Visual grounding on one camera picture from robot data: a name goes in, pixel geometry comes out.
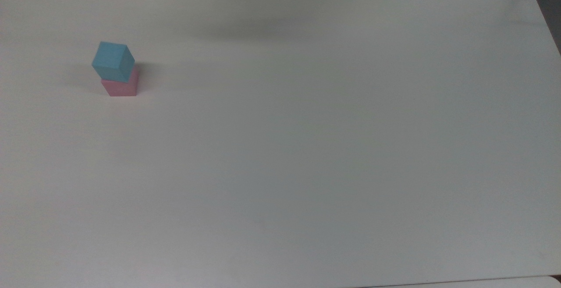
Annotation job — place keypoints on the light blue cube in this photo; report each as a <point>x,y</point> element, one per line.
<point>113,60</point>

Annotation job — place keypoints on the pink cube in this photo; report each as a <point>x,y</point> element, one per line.
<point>125,87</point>

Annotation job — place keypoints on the white adjoining table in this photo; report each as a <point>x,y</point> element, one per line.
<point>482,282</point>

